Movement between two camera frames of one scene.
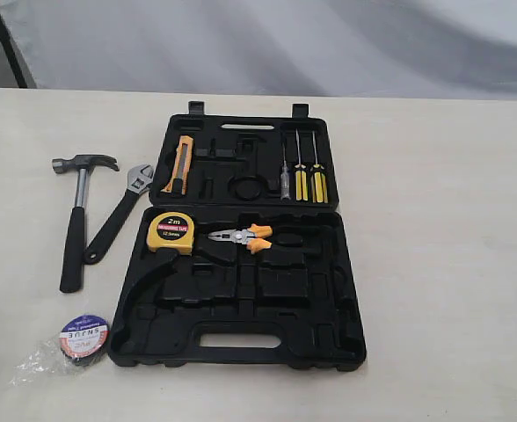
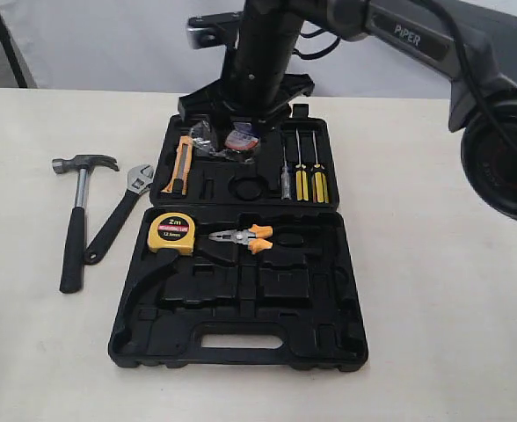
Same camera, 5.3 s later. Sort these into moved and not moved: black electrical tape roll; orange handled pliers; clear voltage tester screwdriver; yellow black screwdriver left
Moved: black electrical tape roll
Not moved: clear voltage tester screwdriver; orange handled pliers; yellow black screwdriver left
